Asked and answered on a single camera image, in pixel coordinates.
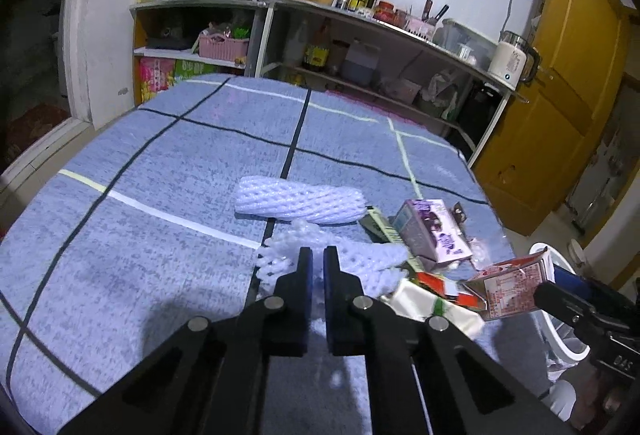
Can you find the green snack packet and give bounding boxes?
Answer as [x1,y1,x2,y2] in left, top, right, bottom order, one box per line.
[174,59,217,82]

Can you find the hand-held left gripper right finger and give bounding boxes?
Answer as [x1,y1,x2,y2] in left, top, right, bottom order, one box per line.
[323,245,576,435]

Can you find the pink plastic basket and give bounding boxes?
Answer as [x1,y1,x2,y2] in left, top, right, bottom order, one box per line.
[198,32,250,61]

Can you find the cream plastic wrapper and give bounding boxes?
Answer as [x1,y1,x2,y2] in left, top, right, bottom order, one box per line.
[382,278,486,342]

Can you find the white electric kettle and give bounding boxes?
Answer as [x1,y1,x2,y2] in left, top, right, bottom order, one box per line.
[487,30,543,91]

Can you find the blue grey jug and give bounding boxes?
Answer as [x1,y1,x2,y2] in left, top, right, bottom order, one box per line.
[342,39,382,86]

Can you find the white foam fruit net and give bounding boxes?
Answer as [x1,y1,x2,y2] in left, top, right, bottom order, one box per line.
[234,175,369,227]
[256,220,410,297]

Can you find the white trash bin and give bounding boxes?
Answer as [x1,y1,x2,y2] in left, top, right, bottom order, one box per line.
[527,242,594,368]

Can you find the yellow wooden door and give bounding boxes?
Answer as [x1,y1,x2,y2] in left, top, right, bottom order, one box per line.
[472,0,632,237]

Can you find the green black wrapper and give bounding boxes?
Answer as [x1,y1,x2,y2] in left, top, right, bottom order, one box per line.
[357,207,407,247]

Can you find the pink snack packet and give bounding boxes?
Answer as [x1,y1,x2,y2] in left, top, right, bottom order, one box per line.
[139,57,177,104]

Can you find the pink box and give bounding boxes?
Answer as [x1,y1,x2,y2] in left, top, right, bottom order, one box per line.
[404,12,437,39]

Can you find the clear plastic container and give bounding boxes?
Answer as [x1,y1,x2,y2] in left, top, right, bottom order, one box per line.
[439,18,502,66]

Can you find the kitchen knives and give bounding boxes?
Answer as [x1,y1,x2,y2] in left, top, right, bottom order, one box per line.
[421,0,451,24]

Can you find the grey shelf unit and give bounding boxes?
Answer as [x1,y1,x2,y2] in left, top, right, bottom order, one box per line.
[128,0,269,106]

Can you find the cooking oil bottle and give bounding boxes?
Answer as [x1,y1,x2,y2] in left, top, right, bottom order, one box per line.
[303,19,332,74]

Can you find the purple milk carton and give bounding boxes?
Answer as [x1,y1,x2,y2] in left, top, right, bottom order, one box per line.
[392,198,474,264]

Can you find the blue checked blanket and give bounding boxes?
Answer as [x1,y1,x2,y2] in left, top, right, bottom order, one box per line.
[0,74,551,435]

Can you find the long white shelf unit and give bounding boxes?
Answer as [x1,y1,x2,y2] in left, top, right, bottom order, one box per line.
[254,0,532,166]

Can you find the crumpled plastic bags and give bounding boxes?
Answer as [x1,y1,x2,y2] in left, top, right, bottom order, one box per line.
[419,72,462,116]

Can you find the black appliance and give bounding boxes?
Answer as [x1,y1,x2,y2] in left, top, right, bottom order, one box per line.
[456,82,502,142]

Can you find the red snack wrapper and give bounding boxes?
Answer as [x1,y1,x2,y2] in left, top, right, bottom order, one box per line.
[414,270,477,309]

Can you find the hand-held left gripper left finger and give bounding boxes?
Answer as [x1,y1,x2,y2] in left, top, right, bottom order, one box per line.
[57,246,314,435]

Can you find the red milk carton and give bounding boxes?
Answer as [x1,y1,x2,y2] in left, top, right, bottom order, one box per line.
[461,251,555,322]

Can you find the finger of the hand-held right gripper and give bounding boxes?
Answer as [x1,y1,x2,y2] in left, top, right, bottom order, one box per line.
[532,281,613,335]
[550,265,640,313]

